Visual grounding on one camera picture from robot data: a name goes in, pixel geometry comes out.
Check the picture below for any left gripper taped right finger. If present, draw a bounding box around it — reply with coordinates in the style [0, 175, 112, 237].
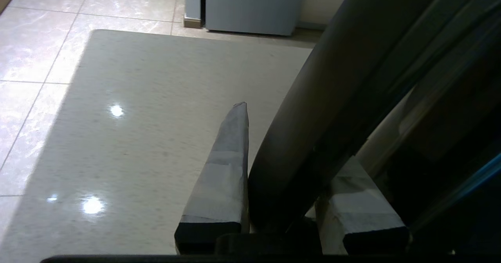
[315, 155, 409, 256]

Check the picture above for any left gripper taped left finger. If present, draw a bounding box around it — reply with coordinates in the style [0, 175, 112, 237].
[174, 102, 250, 256]

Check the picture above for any black electric kettle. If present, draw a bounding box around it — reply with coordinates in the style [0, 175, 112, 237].
[247, 0, 501, 256]

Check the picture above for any grey refrigerator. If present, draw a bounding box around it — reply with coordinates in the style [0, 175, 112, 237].
[184, 0, 310, 36]

